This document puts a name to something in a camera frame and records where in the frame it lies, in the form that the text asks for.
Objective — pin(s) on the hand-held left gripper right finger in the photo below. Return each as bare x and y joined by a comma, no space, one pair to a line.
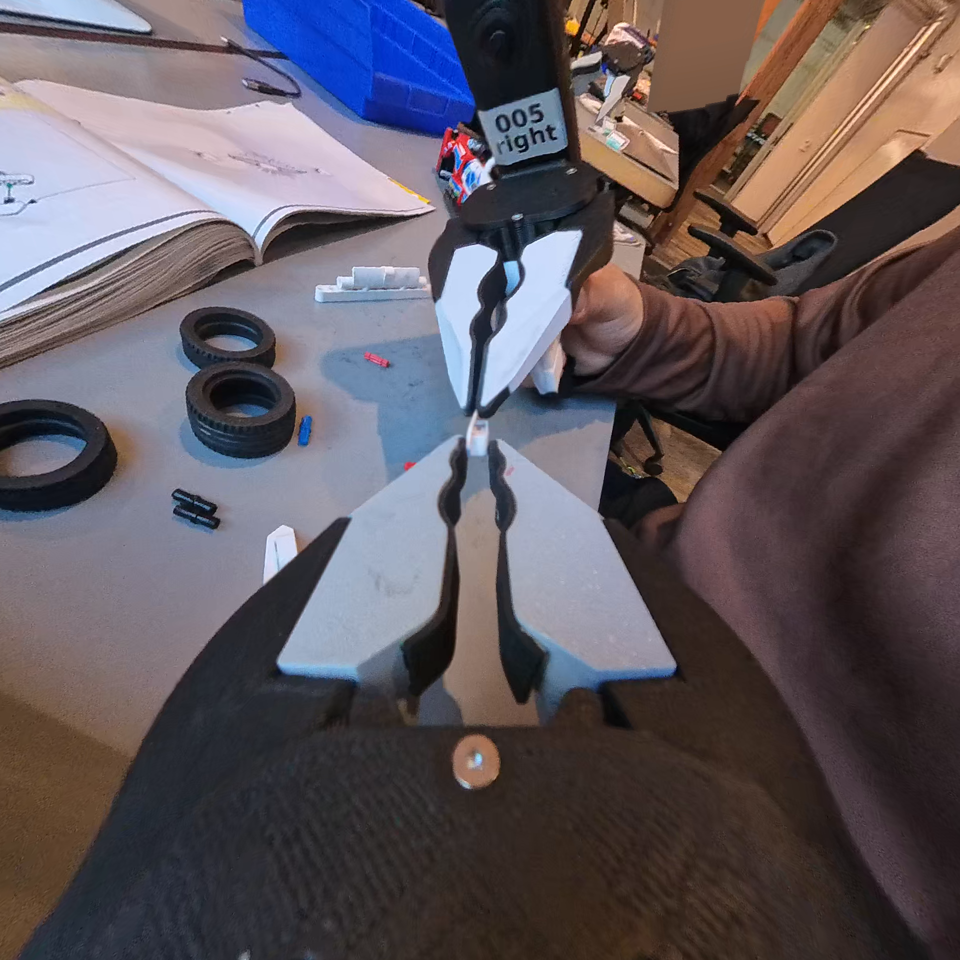
585,592

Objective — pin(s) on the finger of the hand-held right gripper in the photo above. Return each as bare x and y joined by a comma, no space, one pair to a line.
536,315
459,307

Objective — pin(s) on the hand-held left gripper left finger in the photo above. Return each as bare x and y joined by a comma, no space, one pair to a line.
375,592

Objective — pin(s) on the white stepped brick assembly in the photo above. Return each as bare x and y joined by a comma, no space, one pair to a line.
352,292

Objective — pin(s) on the white toy brick piece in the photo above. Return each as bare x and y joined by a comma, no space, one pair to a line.
478,439
279,551

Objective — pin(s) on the person's right hand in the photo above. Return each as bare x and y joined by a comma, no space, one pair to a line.
607,315

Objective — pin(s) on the grey white device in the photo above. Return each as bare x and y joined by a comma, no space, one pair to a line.
626,49

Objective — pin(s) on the small toy race car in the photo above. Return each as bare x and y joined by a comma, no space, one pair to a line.
461,169

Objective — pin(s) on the blue plastic bin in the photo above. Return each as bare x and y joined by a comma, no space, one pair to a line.
360,52

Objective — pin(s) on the cluttered work table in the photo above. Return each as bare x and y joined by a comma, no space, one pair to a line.
645,161

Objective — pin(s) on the blue toy pin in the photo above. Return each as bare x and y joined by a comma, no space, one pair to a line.
304,431

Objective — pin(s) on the black toy pin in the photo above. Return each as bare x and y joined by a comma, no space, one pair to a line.
196,518
193,499

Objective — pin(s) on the black rubber toy tire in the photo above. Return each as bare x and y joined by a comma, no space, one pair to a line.
240,442
97,465
191,341

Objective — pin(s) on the black office chair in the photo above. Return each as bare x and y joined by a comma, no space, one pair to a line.
885,217
739,259

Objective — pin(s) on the person's torso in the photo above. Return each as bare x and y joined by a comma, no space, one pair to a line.
862,675

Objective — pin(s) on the open instruction book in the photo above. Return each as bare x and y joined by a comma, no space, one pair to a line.
187,165

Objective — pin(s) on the white door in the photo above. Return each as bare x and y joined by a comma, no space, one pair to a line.
862,112

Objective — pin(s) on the white flat stand base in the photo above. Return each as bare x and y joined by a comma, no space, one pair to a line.
75,15

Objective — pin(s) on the wooden post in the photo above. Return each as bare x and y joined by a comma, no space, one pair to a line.
780,60

